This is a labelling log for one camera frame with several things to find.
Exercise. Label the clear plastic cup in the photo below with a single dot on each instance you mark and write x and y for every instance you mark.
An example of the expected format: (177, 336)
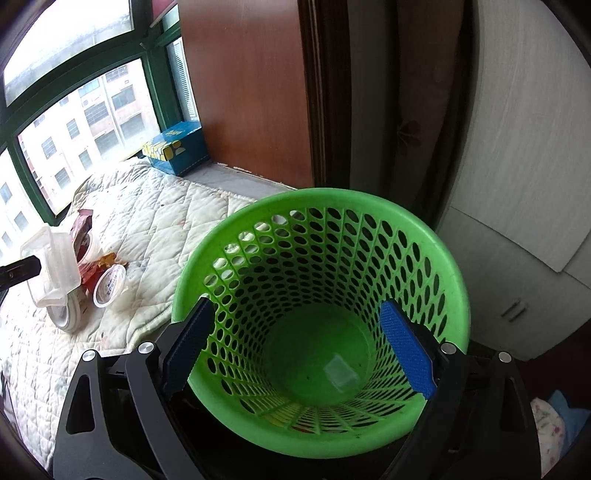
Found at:
(59, 274)

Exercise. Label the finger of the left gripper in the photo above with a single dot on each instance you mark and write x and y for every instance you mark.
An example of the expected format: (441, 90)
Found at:
(19, 272)

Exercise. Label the white yogurt cup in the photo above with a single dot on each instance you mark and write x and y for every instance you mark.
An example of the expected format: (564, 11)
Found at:
(109, 286)

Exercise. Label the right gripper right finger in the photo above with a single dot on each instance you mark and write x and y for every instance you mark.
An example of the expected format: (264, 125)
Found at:
(477, 422)

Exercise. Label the brown wooden wardrobe panel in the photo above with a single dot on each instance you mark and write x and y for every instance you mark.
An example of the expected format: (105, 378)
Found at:
(246, 67)

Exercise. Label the green plastic waste basket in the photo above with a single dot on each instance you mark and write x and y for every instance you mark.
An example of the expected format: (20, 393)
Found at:
(297, 361)

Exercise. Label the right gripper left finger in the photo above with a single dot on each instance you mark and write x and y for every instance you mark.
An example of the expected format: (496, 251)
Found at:
(115, 418)

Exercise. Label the white cabinet door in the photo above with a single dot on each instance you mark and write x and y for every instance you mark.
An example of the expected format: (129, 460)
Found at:
(518, 218)

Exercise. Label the blue yellow tissue box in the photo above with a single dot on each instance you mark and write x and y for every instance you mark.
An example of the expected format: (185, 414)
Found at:
(178, 149)

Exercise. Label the white quilted mattress pad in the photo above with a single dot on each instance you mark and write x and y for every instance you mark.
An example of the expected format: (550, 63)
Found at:
(152, 222)

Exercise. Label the floral blue cloth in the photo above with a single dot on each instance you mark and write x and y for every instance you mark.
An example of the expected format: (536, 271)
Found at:
(558, 426)

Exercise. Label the white plastic lid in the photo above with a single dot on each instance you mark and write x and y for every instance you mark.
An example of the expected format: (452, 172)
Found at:
(70, 317)

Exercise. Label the red orange wrapper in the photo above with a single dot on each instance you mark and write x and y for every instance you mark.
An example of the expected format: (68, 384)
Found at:
(91, 272)

